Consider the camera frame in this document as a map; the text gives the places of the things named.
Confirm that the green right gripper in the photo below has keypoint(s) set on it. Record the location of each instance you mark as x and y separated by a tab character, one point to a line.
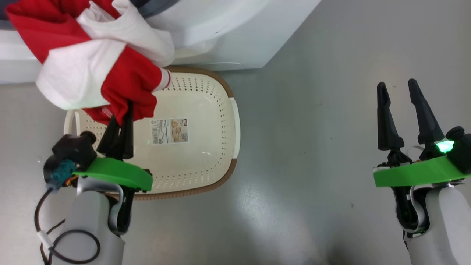
412	176

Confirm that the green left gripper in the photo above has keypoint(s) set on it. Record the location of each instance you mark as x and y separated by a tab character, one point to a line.
117	175

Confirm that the red and white garment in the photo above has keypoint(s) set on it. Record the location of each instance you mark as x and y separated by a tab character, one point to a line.
73	70

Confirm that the paper label in basket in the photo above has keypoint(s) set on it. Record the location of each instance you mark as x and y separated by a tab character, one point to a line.
169	131

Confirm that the cream perforated laundry basket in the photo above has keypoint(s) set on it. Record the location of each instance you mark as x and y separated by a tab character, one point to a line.
198	154

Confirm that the blue-grey rubber door gasket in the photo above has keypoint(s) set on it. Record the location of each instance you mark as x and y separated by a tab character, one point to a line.
154	5

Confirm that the white washing machine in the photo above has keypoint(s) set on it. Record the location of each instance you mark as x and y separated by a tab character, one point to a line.
235	40

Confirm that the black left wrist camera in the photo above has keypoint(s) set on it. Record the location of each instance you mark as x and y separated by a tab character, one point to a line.
71	151

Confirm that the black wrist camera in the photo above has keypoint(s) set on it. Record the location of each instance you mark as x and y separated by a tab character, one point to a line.
461	147
71	151

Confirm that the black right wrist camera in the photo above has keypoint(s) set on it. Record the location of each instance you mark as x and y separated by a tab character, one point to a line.
461	147

